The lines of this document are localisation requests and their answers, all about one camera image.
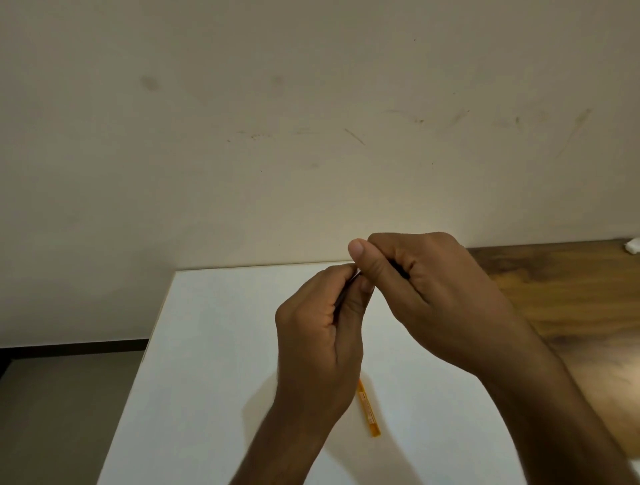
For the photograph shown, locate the person's left hand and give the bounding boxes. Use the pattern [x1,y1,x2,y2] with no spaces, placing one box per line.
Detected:
[274,263,376,426]

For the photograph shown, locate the person's right hand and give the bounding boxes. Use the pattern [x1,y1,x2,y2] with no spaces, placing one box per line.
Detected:
[348,231,547,381]

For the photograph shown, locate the thin black pencil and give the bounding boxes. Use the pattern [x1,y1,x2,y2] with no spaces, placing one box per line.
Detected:
[334,259,412,313]

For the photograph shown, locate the person's right forearm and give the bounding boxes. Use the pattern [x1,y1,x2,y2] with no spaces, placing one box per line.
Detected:
[475,327,640,485]

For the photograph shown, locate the person's left forearm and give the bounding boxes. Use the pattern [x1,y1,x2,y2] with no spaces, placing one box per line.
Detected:
[227,400,353,485]

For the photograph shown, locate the orange pencil lead case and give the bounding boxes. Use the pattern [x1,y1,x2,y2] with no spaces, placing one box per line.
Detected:
[356,379,382,438]

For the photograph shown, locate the dark skirting board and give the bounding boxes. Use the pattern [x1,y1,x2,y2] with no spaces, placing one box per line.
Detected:
[0,339,150,361]

